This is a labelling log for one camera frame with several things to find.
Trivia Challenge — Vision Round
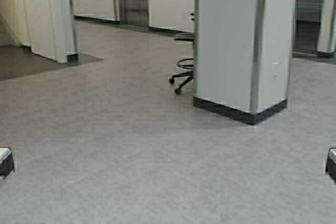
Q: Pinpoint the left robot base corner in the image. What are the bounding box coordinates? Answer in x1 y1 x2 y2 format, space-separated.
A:
1 147 15 179

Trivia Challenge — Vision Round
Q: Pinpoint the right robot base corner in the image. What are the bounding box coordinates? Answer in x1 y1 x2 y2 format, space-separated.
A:
325 147 336 182

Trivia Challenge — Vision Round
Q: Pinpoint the black drafting chair far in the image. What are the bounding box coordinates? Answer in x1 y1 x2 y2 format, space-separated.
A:
169 33 194 95

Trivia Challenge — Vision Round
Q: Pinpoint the white square pillar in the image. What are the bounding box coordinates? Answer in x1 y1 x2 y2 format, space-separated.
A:
193 0 296 125

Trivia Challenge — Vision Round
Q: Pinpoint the white wall outlet plate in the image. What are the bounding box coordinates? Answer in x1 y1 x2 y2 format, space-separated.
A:
189 10 195 22

